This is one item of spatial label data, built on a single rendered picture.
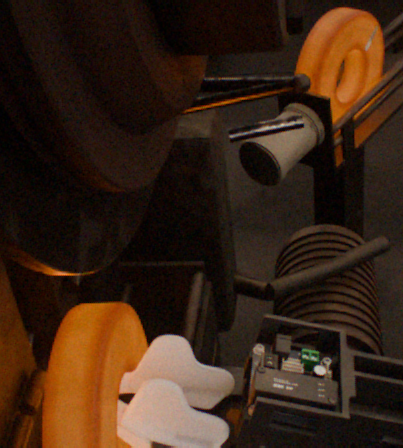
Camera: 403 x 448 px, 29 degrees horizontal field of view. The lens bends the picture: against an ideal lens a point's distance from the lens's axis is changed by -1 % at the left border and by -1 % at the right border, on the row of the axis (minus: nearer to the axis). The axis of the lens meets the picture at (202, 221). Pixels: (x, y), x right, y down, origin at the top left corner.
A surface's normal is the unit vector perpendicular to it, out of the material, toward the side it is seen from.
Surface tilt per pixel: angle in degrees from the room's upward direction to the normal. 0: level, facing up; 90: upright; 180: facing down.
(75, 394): 28
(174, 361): 87
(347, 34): 90
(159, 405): 89
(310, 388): 16
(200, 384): 87
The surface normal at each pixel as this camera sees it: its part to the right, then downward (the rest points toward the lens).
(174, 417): -0.16, 0.58
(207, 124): 0.28, -0.76
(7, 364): 0.99, -0.02
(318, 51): -0.55, -0.19
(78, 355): -0.14, -0.70
